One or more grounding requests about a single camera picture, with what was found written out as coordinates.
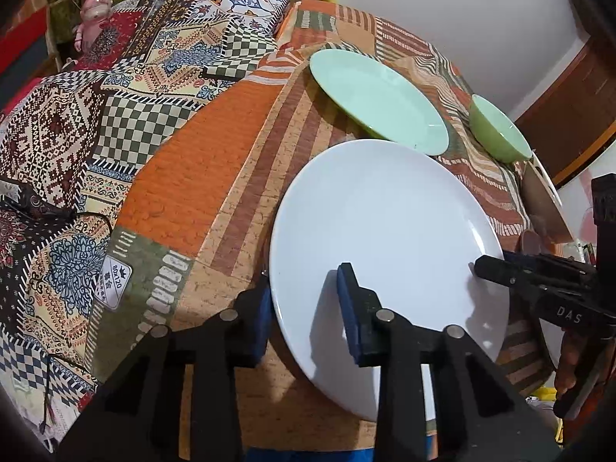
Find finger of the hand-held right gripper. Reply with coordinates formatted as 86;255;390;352
503;250;598;278
474;255;598;295

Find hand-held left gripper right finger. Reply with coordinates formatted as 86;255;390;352
336;262;565;462

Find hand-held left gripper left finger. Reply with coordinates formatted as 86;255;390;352
55;281;271;462

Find mint green bowl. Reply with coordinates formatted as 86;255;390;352
521;158;574;247

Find white plate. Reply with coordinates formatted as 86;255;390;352
268;139;511;422

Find green plate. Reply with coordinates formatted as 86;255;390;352
309;48;450;157

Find person's right hand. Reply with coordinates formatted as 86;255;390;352
553;325;593;402

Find white blanket label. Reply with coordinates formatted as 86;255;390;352
94;256;134;312

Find orange striped patchwork blanket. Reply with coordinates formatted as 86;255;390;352
91;0;556;450

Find wooden door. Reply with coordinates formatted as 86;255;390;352
512;33;616;187

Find checkered patterned blanket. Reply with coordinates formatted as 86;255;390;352
0;0;290;444

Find pink bunny toy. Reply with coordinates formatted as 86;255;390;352
72;0;117;52

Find black cable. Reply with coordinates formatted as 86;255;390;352
0;178;119;251

